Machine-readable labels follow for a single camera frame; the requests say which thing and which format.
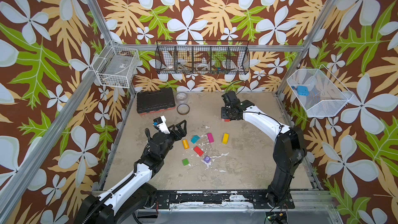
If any clear plastic cup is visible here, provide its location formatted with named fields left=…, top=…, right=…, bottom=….
left=175, top=92, right=188, bottom=105

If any teal block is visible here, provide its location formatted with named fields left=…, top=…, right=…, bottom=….
left=191, top=135, right=200, bottom=144

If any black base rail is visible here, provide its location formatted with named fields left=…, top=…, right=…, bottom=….
left=149, top=189, right=295, bottom=211

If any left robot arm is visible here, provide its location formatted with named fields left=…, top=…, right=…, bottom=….
left=74, top=116, right=187, bottom=224

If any black tool case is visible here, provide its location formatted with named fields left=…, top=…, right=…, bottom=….
left=136, top=88, right=176, bottom=115

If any purple number nine cube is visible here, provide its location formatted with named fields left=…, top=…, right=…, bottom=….
left=204, top=156, right=211, bottom=164

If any blue object in basket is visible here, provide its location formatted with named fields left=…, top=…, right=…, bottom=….
left=295, top=86, right=309, bottom=96

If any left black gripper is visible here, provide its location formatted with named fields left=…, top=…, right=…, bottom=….
left=159, top=119, right=186, bottom=161

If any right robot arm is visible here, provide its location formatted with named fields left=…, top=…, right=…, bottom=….
left=221, top=103, right=307, bottom=207

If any black wire basket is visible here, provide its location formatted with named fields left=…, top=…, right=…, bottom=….
left=154, top=40, right=250, bottom=75

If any green square block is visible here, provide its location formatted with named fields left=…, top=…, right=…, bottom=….
left=182, top=159, right=189, bottom=166

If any magenta block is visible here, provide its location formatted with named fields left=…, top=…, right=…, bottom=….
left=207, top=133, right=214, bottom=143

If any yellow arch block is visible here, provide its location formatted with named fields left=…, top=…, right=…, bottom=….
left=222, top=133, right=229, bottom=144

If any aluminium frame structure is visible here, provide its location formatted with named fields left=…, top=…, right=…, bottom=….
left=1, top=0, right=337, bottom=224

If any red rectangular block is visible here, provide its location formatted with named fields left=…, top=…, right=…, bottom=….
left=193, top=146, right=204, bottom=157

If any white wire basket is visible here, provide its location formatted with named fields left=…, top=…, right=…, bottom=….
left=93, top=41, right=141, bottom=89

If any orange supermarket block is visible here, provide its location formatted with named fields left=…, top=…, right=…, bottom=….
left=182, top=140, right=190, bottom=149

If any white mesh basket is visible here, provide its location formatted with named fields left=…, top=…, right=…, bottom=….
left=287, top=65, right=354, bottom=118

